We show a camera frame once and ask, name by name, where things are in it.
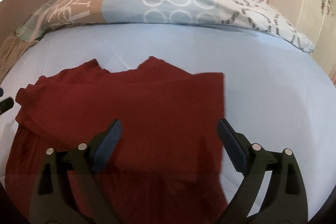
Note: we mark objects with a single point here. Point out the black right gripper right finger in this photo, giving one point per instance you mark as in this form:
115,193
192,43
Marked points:
272,189

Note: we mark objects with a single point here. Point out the patterned blue beige pillow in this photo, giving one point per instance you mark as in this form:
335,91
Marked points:
251,14

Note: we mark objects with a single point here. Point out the dark red knit sweater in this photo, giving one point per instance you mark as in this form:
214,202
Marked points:
165,167

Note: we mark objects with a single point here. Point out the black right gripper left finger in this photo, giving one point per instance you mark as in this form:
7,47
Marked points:
66,191

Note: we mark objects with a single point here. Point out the light blue quilted bedspread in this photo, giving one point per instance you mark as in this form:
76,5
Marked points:
276,95

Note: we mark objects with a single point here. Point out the beige crumpled cloth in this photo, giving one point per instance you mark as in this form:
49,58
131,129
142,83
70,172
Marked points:
12,48

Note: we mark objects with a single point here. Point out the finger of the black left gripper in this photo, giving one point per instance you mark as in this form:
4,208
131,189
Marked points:
6,105

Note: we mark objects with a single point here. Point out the white floral wardrobe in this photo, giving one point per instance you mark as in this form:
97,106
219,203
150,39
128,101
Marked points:
317,21

